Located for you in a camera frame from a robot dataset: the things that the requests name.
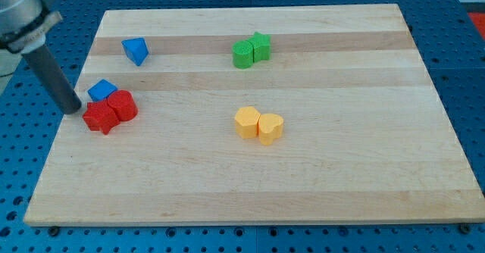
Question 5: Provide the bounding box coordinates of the red cylinder block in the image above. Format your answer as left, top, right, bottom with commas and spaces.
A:
107, 89, 138, 121

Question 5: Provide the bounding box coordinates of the red star block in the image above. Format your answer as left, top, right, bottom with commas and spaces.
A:
83, 99, 120, 135

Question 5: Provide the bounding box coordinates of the yellow heart block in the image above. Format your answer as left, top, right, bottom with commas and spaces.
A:
258, 113, 284, 145

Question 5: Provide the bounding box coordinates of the green star block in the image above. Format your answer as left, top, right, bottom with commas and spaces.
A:
248, 32, 271, 62

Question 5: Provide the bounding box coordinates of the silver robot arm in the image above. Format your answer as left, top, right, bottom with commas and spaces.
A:
1, 0, 82, 114

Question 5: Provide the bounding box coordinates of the green cylinder block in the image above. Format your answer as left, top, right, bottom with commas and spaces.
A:
232, 40, 254, 69

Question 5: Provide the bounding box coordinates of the red object at edge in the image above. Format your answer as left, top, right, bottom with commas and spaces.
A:
468, 12, 485, 39

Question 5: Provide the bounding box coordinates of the yellow hexagon block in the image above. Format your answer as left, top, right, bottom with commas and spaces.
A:
234, 106, 261, 139

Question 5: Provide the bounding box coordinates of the blue cube block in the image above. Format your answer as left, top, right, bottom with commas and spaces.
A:
88, 79, 117, 102

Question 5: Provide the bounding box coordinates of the blue triangle block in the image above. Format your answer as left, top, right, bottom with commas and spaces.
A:
121, 37, 149, 66

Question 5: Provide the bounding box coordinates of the wooden board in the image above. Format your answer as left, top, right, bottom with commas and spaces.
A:
24, 4, 484, 226

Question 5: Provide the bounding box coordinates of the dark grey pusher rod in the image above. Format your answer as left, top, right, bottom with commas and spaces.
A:
22, 45, 82, 114

